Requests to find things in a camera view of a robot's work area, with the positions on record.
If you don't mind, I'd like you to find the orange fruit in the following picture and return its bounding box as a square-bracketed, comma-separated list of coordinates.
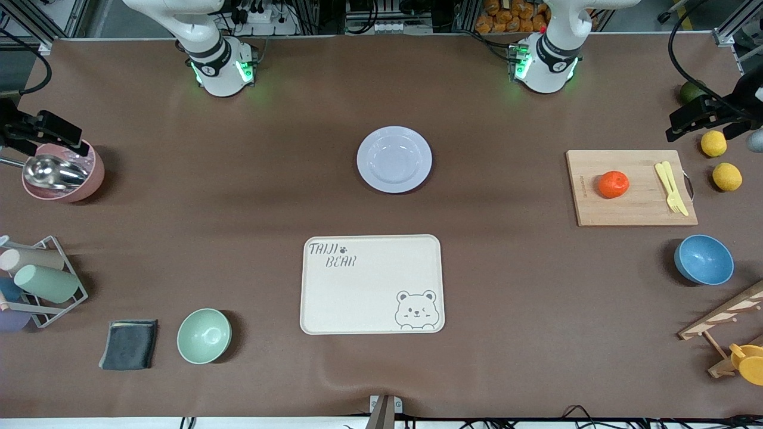
[598, 171, 631, 199]

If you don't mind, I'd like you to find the pale green bowl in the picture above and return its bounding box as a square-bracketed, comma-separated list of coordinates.
[176, 308, 232, 365]

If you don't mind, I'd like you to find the grey wire cup rack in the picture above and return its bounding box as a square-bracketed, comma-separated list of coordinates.
[0, 235, 89, 328]

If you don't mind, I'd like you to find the bag of orange snacks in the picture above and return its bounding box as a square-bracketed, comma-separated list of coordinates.
[475, 0, 550, 34]

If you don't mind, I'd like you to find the yellow plastic knife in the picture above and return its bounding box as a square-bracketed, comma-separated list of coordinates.
[662, 160, 690, 217]

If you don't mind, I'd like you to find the pale green cup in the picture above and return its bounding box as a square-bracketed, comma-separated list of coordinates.
[14, 264, 80, 304]

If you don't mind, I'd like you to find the blue bowl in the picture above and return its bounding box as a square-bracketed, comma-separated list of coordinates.
[674, 234, 734, 286]

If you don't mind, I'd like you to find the yellow lemon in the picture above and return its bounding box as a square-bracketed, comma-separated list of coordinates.
[700, 130, 728, 158]
[712, 162, 743, 192]

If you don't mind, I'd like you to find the white power strip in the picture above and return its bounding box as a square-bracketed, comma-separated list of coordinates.
[229, 0, 300, 36]

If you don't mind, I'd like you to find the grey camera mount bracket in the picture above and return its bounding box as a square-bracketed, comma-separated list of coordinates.
[365, 394, 404, 429]

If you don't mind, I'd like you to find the yellow mug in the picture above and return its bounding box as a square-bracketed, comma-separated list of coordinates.
[729, 343, 763, 387]

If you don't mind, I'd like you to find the brown table mat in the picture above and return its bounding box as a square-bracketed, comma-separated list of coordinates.
[0, 33, 763, 421]

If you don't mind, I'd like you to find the dark green lime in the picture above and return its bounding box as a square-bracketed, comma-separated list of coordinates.
[680, 79, 708, 105]

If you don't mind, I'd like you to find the wooden stand rack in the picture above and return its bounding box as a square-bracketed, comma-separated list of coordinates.
[678, 280, 763, 380]

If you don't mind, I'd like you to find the purple cup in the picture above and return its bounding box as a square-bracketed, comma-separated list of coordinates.
[0, 309, 32, 332]

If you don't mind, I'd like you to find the pink bowl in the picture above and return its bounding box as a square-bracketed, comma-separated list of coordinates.
[22, 140, 106, 203]

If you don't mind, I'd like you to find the dark grey folded cloth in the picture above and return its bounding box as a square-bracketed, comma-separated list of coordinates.
[98, 319, 159, 371]

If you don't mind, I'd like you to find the metal scoop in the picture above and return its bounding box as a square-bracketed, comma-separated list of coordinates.
[0, 154, 91, 192]

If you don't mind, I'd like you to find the yellow plastic fork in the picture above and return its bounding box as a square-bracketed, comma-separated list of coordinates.
[655, 162, 682, 214]

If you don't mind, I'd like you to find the white round plate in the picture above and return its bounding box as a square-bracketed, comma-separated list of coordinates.
[356, 126, 433, 194]

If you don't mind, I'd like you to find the cream bear print tray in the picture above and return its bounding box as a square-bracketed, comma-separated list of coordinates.
[299, 234, 445, 335]

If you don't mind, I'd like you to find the beige cup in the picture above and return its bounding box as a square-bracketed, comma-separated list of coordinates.
[0, 247, 65, 276]

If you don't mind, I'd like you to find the wooden cutting board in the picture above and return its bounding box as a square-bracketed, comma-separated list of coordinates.
[566, 150, 699, 228]

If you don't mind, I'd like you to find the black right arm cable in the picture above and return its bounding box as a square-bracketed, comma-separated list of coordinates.
[0, 27, 52, 96]

